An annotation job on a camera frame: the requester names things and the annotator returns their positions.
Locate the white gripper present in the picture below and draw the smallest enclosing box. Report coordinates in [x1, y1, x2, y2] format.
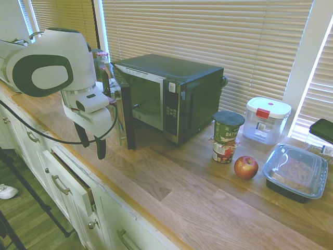
[63, 104, 116, 160]

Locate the black microwave door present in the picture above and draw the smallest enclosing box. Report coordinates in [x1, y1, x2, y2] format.
[111, 62, 139, 151]

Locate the black stainless microwave oven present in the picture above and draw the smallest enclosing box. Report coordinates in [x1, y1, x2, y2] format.
[111, 53, 225, 145]

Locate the white open drawer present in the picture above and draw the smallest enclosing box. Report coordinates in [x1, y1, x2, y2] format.
[42, 149, 96, 217]

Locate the white kitchen cabinet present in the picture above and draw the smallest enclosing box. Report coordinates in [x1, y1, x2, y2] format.
[0, 97, 183, 250]

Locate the bottle with pink cap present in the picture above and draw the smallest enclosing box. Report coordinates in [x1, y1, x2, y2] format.
[95, 51, 109, 70]

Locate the white sneaker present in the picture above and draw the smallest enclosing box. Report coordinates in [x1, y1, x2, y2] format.
[0, 183, 19, 200]

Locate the narrow beige window blind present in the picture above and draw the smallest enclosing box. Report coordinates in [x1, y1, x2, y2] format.
[29, 0, 100, 51]

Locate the red oatmeal cup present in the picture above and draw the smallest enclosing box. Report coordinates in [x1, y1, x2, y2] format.
[211, 137, 241, 165]

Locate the green oatmeal cup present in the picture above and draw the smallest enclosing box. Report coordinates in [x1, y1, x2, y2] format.
[213, 110, 246, 144]

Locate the red apple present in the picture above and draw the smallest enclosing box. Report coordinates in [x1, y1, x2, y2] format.
[234, 155, 259, 181]

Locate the wide beige window blind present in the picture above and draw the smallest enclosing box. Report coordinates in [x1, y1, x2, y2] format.
[101, 0, 315, 123]

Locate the clear container white lid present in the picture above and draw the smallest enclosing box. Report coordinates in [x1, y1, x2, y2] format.
[242, 97, 292, 146]

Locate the black takeout tray clear lid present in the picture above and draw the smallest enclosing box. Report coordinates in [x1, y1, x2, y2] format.
[262, 142, 328, 204]

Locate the clear container black lid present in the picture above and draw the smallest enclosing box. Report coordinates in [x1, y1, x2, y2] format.
[304, 118, 333, 164]

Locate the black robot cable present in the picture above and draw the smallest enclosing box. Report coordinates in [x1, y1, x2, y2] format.
[0, 100, 118, 147]

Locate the black camera tripod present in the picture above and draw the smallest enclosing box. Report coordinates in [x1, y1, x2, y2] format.
[0, 146, 71, 250]

